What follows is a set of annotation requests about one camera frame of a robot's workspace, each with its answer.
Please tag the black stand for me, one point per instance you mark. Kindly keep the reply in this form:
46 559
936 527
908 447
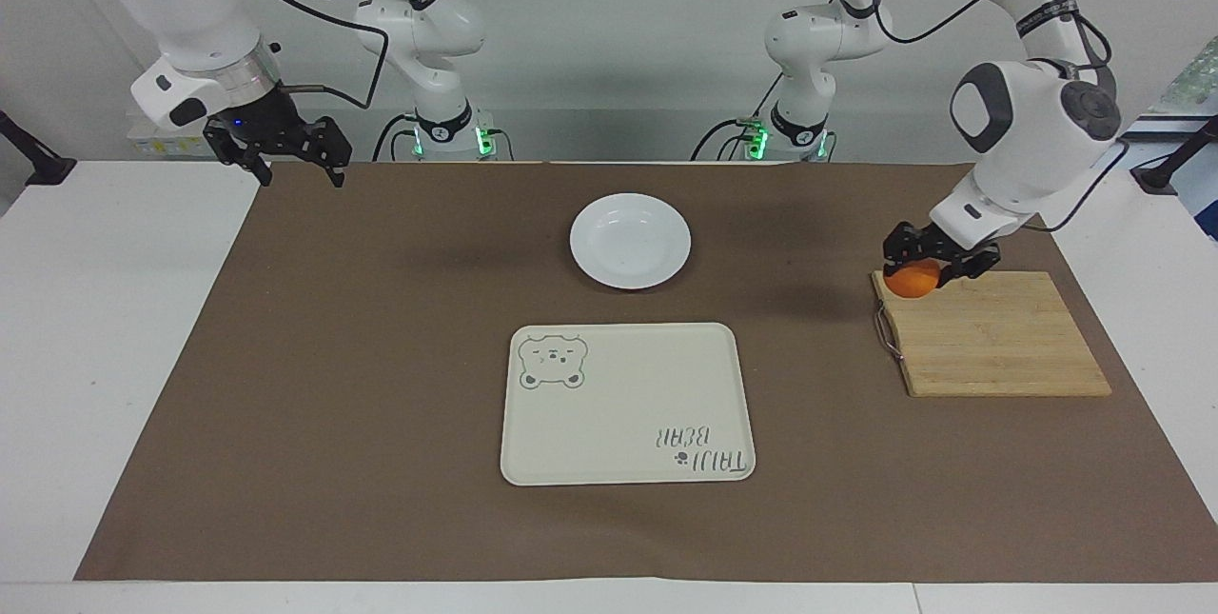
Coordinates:
43 167
1166 174

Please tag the white round plate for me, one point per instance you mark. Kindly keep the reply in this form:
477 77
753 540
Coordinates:
630 241

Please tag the wooden cutting board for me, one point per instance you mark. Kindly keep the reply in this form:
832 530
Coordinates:
999 338

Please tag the orange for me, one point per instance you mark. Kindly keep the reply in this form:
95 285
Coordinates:
912 283

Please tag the cream tray with bear print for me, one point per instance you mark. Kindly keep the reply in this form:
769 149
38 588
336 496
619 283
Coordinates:
628 405

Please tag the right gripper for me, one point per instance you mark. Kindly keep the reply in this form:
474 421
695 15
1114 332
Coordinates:
262 124

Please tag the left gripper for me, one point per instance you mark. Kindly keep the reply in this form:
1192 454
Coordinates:
940 243

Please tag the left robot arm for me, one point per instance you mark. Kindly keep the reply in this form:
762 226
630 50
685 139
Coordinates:
1028 138

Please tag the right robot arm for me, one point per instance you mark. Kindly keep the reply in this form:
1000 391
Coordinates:
190 14

